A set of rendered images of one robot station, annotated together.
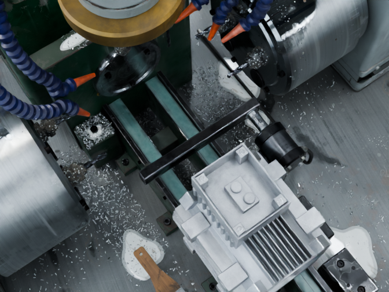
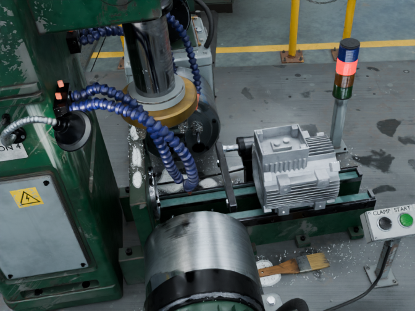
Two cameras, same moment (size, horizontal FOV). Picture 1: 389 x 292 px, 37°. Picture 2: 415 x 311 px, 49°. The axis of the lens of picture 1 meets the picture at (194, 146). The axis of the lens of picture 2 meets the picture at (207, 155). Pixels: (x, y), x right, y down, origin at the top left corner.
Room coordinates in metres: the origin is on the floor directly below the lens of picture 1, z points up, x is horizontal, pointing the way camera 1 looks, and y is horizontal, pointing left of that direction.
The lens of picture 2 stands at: (0.02, 0.80, 1.93)
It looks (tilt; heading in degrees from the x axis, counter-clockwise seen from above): 43 degrees down; 298
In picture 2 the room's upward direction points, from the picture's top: 6 degrees counter-clockwise
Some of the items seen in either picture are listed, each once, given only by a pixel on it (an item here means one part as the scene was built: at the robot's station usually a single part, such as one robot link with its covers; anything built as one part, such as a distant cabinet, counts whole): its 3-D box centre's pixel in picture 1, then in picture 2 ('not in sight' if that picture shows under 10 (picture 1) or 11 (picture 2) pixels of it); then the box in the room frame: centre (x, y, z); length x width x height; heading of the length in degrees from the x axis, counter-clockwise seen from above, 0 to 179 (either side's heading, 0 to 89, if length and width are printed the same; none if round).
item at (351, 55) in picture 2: not in sight; (348, 51); (0.19, -0.47, 1.19); 0.06 x 0.06 x 0.04
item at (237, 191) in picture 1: (239, 196); (280, 149); (0.27, -0.07, 1.11); 0.12 x 0.11 x 0.07; 33
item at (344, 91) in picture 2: not in sight; (343, 88); (0.19, -0.47, 1.05); 0.06 x 0.06 x 0.04
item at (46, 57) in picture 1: (114, 57); (134, 206); (0.62, 0.15, 0.97); 0.30 x 0.11 x 0.34; 123
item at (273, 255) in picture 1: (250, 231); (293, 171); (0.24, -0.09, 1.02); 0.20 x 0.19 x 0.19; 33
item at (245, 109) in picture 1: (201, 141); (226, 174); (0.41, -0.01, 1.01); 0.26 x 0.04 x 0.03; 123
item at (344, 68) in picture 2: not in sight; (346, 64); (0.19, -0.47, 1.14); 0.06 x 0.06 x 0.04
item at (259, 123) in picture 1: (263, 127); (234, 147); (0.43, -0.13, 1.01); 0.08 x 0.02 x 0.02; 33
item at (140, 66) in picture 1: (128, 69); (155, 192); (0.56, 0.12, 1.02); 0.15 x 0.02 x 0.15; 123
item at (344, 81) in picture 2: not in sight; (344, 76); (0.19, -0.47, 1.10); 0.06 x 0.06 x 0.04
